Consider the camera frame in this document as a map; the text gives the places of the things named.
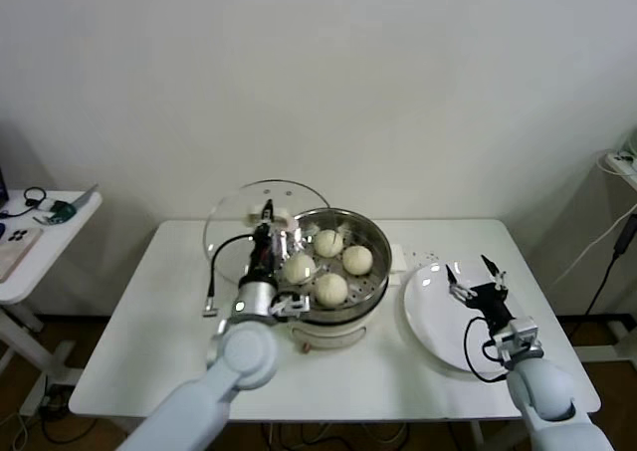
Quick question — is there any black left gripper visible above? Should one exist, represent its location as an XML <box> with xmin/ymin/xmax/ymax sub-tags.
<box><xmin>246</xmin><ymin>199</ymin><xmax>280</xmax><ymax>286</ymax></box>

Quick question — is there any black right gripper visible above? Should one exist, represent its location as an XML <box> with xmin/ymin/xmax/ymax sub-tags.
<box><xmin>445</xmin><ymin>254</ymin><xmax>514</xmax><ymax>331</ymax></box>

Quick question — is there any glass lid with white handle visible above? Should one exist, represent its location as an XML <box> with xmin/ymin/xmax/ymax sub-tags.
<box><xmin>202</xmin><ymin>177</ymin><xmax>335</xmax><ymax>286</ymax></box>

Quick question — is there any white steamed baozi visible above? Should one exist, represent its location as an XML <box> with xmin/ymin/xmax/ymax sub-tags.
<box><xmin>282</xmin><ymin>253</ymin><xmax>318</xmax><ymax>286</ymax></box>
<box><xmin>314</xmin><ymin>273</ymin><xmax>349</xmax><ymax>309</ymax></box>
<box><xmin>341</xmin><ymin>245</ymin><xmax>374</xmax><ymax>277</ymax></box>
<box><xmin>313</xmin><ymin>229</ymin><xmax>344</xmax><ymax>259</ymax></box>

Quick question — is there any stainless steel steamer basket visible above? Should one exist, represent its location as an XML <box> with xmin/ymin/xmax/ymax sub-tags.
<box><xmin>268</xmin><ymin>207</ymin><xmax>393</xmax><ymax>323</ymax></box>

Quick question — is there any white round plate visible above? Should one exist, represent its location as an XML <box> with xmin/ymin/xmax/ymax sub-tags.
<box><xmin>401</xmin><ymin>261</ymin><xmax>529</xmax><ymax>374</ymax></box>

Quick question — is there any white electric cooking pot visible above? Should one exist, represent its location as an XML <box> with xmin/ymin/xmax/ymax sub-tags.
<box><xmin>276</xmin><ymin>244</ymin><xmax>407</xmax><ymax>355</ymax></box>

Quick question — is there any white table leg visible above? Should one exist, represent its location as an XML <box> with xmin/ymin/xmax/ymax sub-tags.
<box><xmin>467</xmin><ymin>420</ymin><xmax>487</xmax><ymax>451</ymax></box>

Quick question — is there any grey flat panel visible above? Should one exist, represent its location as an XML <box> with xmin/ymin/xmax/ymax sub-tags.
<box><xmin>72</xmin><ymin>183</ymin><xmax>102</xmax><ymax>212</ymax></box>

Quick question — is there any white power strip with plugs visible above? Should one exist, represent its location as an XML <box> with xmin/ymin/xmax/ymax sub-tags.
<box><xmin>603</xmin><ymin>151</ymin><xmax>637</xmax><ymax>177</ymax></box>

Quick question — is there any white side table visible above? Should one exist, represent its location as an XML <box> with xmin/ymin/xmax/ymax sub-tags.
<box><xmin>0</xmin><ymin>189</ymin><xmax>105</xmax><ymax>417</ymax></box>

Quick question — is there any white phone with lenses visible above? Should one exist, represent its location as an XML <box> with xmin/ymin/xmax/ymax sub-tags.
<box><xmin>5</xmin><ymin>226</ymin><xmax>40</xmax><ymax>246</ymax></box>

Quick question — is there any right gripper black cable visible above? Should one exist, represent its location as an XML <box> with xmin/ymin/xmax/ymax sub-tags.
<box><xmin>464</xmin><ymin>315</ymin><xmax>509</xmax><ymax>383</ymax></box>

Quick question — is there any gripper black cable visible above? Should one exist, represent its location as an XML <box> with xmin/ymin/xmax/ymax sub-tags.
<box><xmin>464</xmin><ymin>315</ymin><xmax>509</xmax><ymax>383</ymax></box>
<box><xmin>200</xmin><ymin>234</ymin><xmax>258</xmax><ymax>319</ymax></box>

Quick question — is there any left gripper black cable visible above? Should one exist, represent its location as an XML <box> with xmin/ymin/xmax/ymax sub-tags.
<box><xmin>200</xmin><ymin>234</ymin><xmax>258</xmax><ymax>319</ymax></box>

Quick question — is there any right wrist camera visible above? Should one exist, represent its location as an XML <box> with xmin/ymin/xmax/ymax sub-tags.
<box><xmin>496</xmin><ymin>318</ymin><xmax>544</xmax><ymax>370</ymax></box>

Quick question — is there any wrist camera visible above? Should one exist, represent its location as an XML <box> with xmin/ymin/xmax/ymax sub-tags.
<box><xmin>271</xmin><ymin>294</ymin><xmax>310</xmax><ymax>318</ymax></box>
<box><xmin>496</xmin><ymin>318</ymin><xmax>544</xmax><ymax>370</ymax></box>

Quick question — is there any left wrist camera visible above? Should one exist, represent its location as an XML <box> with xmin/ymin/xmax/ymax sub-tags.
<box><xmin>271</xmin><ymin>294</ymin><xmax>310</xmax><ymax>318</ymax></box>

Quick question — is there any white power cable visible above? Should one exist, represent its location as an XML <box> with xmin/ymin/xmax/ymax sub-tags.
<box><xmin>549</xmin><ymin>206</ymin><xmax>637</xmax><ymax>288</ymax></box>

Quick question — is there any white desk frame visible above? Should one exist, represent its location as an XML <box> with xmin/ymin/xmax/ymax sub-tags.
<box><xmin>551</xmin><ymin>166</ymin><xmax>637</xmax><ymax>365</ymax></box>

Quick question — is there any black cable with adapter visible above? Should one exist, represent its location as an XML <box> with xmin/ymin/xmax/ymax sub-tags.
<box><xmin>566</xmin><ymin>214</ymin><xmax>637</xmax><ymax>338</ymax></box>

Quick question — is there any black looped cable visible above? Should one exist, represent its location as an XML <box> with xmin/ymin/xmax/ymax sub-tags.
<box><xmin>0</xmin><ymin>186</ymin><xmax>49</xmax><ymax>219</ymax></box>

